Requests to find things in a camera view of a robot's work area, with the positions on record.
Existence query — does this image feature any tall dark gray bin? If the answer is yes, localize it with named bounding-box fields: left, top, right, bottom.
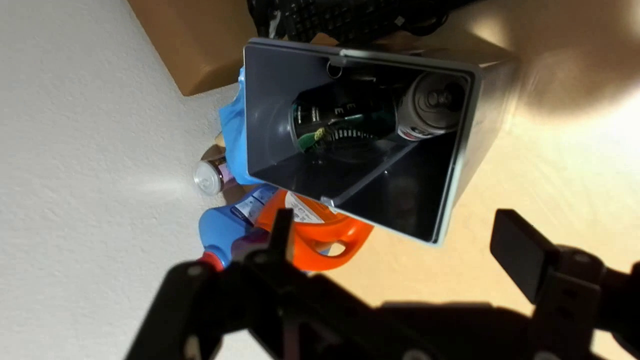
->
left=242, top=37, right=520, bottom=246

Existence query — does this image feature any brown cardboard box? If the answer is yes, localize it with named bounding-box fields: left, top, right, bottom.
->
left=125, top=0, right=269, bottom=99

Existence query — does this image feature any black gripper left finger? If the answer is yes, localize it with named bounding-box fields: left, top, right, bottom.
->
left=125, top=207, right=428, bottom=360

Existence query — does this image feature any blue plastic bag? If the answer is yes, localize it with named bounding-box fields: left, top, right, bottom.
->
left=217, top=69, right=269, bottom=191

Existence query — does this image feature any black round object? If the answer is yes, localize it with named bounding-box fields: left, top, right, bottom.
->
left=286, top=84, right=402, bottom=167

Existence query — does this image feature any blue detergent bottle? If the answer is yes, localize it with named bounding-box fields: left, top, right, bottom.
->
left=196, top=185, right=282, bottom=273

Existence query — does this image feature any gray metal cylinder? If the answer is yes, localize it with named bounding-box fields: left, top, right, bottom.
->
left=394, top=71, right=470, bottom=144

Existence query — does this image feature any white lidded jar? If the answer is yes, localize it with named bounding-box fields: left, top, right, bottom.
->
left=191, top=144, right=236, bottom=198

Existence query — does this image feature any black textured object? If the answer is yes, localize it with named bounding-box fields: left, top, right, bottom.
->
left=246, top=0, right=475, bottom=48

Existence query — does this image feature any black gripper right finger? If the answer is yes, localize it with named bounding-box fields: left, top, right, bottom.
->
left=489, top=209, right=640, bottom=360

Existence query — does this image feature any orange detergent bottle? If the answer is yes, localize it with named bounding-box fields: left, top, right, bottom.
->
left=253, top=186, right=376, bottom=275

